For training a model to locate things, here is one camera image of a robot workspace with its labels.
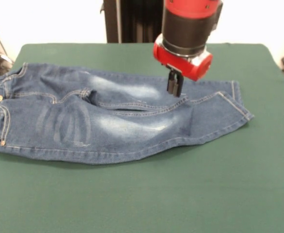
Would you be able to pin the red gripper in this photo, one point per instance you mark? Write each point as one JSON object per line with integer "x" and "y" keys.
{"x": 180, "y": 64}

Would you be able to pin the blue denim jeans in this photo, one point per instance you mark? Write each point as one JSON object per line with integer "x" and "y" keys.
{"x": 120, "y": 126}

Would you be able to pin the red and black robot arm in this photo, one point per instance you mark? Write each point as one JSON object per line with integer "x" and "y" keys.
{"x": 190, "y": 26}

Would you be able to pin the dark green table cloth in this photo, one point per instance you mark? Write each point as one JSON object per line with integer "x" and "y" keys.
{"x": 108, "y": 206}

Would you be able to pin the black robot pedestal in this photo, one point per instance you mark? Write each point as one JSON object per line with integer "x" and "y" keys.
{"x": 132, "y": 21}

